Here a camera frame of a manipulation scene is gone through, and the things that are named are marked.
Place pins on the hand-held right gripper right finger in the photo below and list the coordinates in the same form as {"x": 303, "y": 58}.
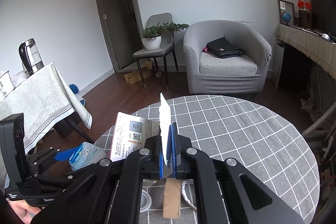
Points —
{"x": 174, "y": 153}

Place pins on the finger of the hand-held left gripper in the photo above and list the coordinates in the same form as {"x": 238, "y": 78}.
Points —
{"x": 47, "y": 183}
{"x": 65, "y": 155}

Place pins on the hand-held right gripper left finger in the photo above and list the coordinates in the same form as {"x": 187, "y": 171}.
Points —
{"x": 160, "y": 161}

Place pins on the blue tissue packet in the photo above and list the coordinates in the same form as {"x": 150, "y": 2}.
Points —
{"x": 89, "y": 155}

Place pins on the white paper scrap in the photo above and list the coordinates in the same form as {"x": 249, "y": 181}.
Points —
{"x": 164, "y": 121}

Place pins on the brown cardboard piece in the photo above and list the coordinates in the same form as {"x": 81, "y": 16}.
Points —
{"x": 172, "y": 200}

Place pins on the person's left hand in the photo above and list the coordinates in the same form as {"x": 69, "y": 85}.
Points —
{"x": 25, "y": 213}

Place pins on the black table leg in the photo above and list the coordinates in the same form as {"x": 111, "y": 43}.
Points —
{"x": 76, "y": 127}

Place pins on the white plastic lid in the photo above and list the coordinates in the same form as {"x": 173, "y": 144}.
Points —
{"x": 145, "y": 200}

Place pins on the white printed box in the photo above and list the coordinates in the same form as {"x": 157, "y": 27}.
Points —
{"x": 126, "y": 134}

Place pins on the silver foil cup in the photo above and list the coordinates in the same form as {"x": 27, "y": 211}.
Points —
{"x": 187, "y": 195}

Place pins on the white patterned tablecloth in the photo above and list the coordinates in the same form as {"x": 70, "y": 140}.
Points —
{"x": 39, "y": 98}

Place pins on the blue white small fan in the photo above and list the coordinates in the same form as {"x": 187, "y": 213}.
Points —
{"x": 74, "y": 88}

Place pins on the white plastic bag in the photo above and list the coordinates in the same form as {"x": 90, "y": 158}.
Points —
{"x": 19, "y": 79}

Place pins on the cardboard box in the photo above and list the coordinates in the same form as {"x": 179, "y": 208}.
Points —
{"x": 132, "y": 78}

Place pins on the grey armchair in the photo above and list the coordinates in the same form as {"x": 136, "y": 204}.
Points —
{"x": 225, "y": 77}

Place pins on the electric kettle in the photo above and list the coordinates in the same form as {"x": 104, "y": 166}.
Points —
{"x": 34, "y": 56}

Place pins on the grey dining chair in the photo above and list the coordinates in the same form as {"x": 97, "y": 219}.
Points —
{"x": 165, "y": 48}

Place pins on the pink cloth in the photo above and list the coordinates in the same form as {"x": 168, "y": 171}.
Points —
{"x": 205, "y": 50}

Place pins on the potted bonsai plant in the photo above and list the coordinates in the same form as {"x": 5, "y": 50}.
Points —
{"x": 151, "y": 43}

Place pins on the black handbag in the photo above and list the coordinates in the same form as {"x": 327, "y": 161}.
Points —
{"x": 223, "y": 48}

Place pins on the dark door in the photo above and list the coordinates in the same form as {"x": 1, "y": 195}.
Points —
{"x": 118, "y": 29}

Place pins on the black cabinet silver side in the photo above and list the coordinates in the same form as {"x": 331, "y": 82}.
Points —
{"x": 294, "y": 69}

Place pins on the long desk with fringed cloth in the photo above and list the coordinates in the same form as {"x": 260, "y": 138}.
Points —
{"x": 309, "y": 43}

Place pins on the small blue globe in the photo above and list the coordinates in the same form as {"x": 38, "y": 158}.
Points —
{"x": 286, "y": 16}

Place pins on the dark wooden box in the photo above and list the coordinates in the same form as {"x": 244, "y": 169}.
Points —
{"x": 305, "y": 19}

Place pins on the white computer mouse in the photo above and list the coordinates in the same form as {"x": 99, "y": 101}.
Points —
{"x": 326, "y": 36}

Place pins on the small red flag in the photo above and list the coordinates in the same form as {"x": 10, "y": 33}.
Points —
{"x": 300, "y": 3}
{"x": 307, "y": 5}

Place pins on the black monitor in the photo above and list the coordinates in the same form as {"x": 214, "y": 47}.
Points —
{"x": 324, "y": 14}

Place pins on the white desk frame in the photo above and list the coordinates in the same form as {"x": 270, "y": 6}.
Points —
{"x": 319, "y": 124}

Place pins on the wooden picture frame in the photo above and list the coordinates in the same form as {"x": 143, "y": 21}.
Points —
{"x": 284, "y": 5}

